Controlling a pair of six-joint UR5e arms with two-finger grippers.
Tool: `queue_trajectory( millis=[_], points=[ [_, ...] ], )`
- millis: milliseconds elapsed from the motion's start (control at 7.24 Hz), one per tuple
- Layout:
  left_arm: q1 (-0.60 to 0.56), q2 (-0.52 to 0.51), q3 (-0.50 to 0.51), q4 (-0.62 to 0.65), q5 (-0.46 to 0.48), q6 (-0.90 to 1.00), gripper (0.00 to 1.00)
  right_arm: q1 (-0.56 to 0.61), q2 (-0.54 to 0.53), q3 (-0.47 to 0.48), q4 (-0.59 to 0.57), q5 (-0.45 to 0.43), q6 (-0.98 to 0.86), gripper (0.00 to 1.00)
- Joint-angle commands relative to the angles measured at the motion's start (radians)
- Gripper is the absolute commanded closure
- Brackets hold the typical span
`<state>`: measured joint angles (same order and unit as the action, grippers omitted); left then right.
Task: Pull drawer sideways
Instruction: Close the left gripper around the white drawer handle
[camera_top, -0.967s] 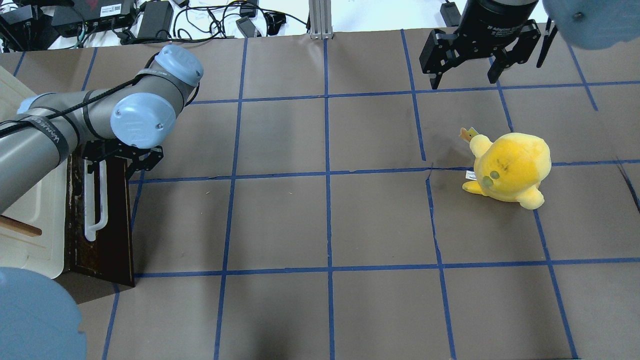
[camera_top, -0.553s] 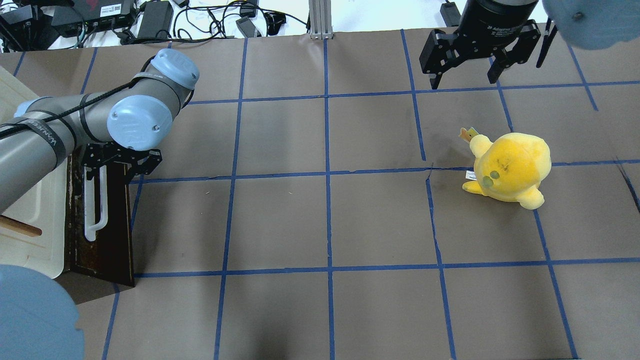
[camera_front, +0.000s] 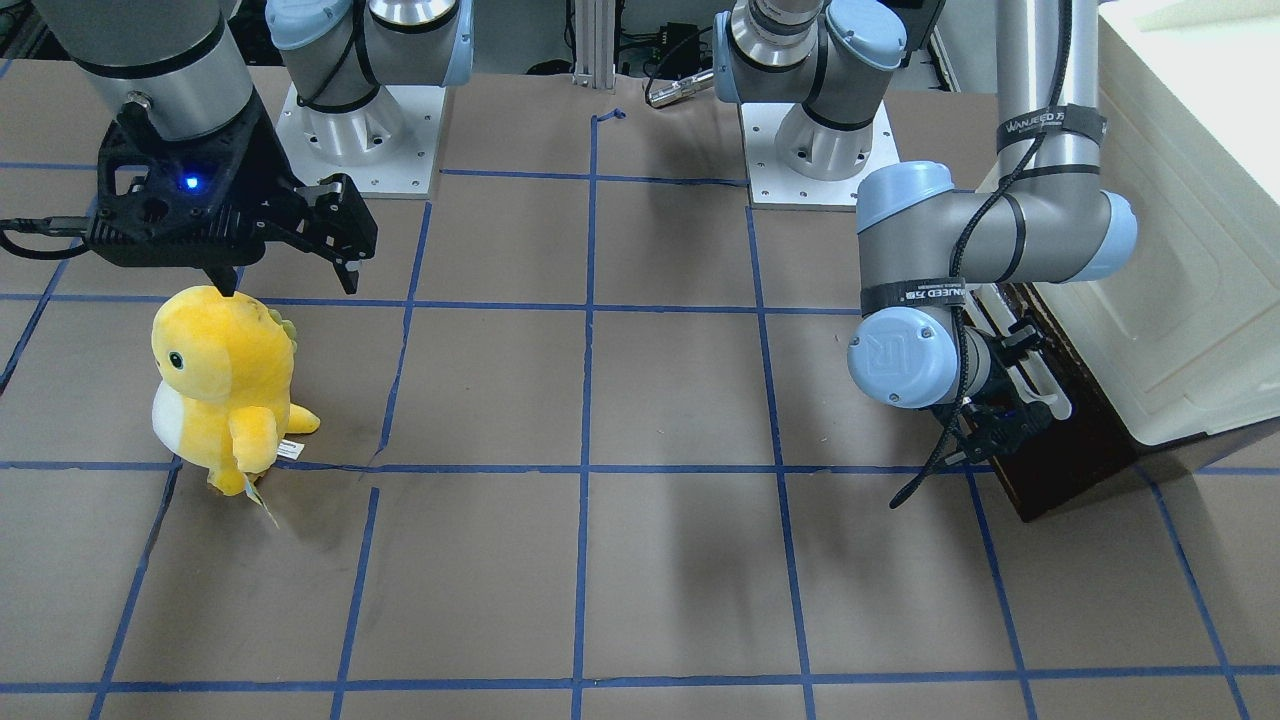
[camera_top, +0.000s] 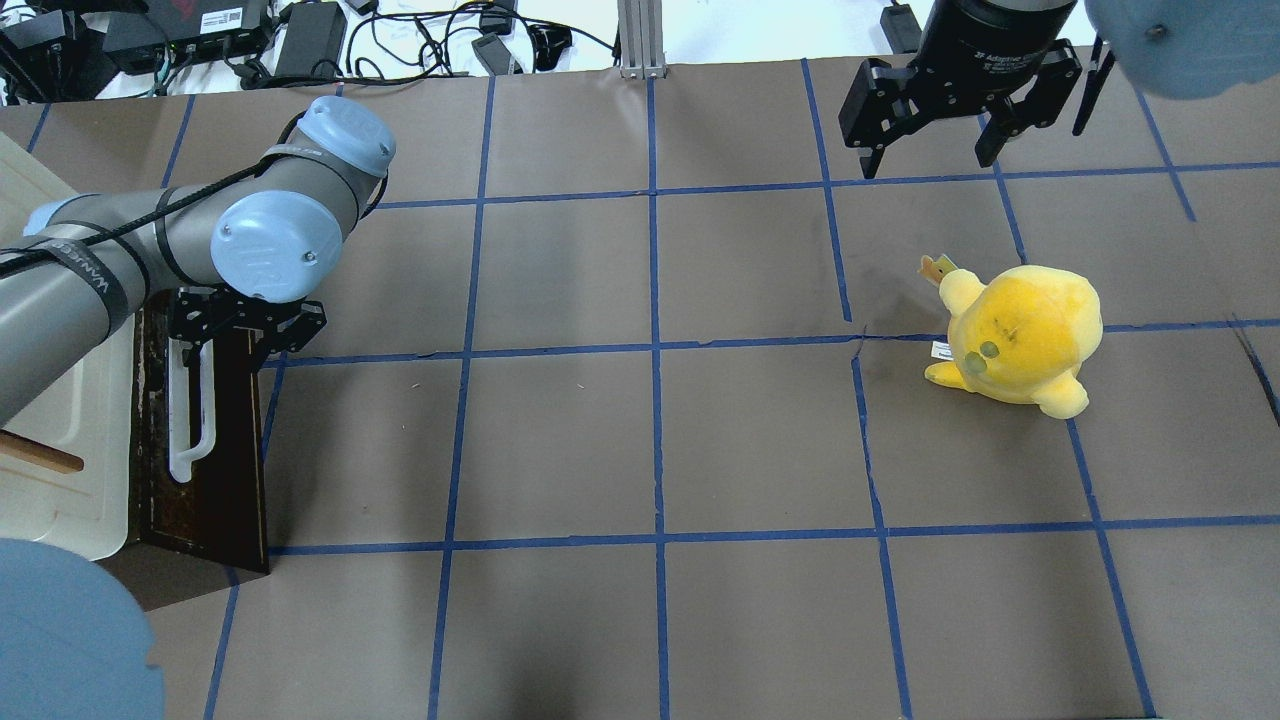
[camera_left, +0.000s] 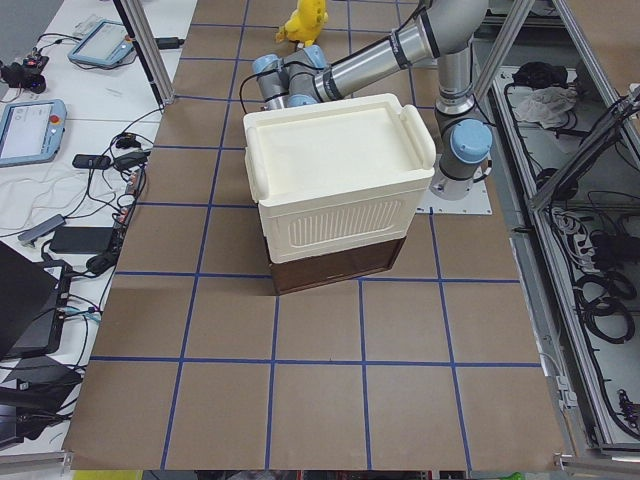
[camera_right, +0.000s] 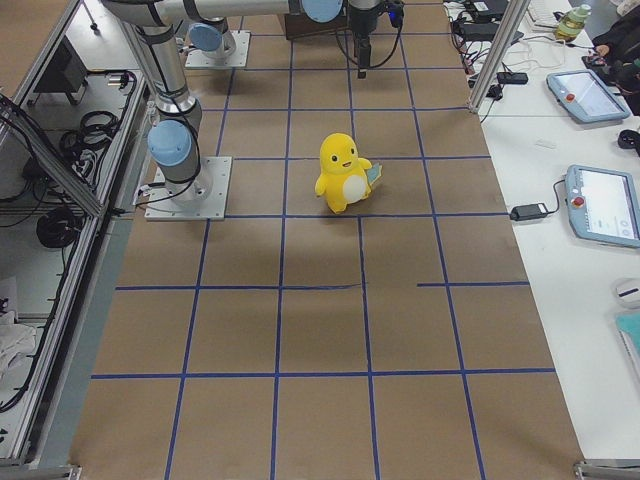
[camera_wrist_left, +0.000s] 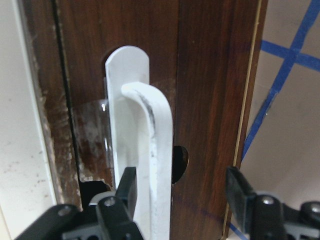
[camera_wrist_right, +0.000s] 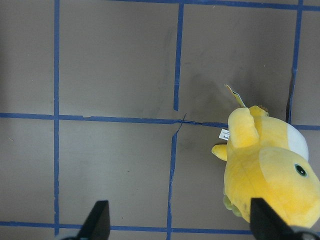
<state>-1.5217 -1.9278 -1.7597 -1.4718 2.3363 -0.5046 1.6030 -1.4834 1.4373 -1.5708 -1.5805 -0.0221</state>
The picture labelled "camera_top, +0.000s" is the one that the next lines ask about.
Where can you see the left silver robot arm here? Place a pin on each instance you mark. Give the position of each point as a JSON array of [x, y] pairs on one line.
[[271, 232]]

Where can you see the aluminium profile post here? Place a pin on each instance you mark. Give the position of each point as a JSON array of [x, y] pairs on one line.
[[641, 53]]

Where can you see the black power adapter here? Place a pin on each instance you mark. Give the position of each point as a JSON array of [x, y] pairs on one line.
[[313, 34]]

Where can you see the yellow plush dinosaur toy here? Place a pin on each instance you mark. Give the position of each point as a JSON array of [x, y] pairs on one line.
[[1021, 338]]

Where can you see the dark wooden drawer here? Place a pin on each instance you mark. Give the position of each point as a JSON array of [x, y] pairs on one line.
[[197, 474]]

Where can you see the dark wooden cabinet frame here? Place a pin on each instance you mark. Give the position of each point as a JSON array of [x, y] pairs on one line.
[[150, 575]]

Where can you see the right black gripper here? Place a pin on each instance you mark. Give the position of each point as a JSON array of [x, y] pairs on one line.
[[985, 40]]

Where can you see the wooden stick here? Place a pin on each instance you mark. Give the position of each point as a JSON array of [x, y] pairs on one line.
[[36, 453]]

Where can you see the white drawer handle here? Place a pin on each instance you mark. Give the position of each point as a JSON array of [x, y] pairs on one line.
[[192, 414]]

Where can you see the black electronics box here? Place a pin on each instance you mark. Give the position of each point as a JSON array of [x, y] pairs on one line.
[[147, 32]]

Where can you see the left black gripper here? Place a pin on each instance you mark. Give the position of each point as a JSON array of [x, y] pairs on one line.
[[243, 318]]

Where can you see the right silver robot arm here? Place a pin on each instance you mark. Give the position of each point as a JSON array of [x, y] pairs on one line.
[[1182, 50]]

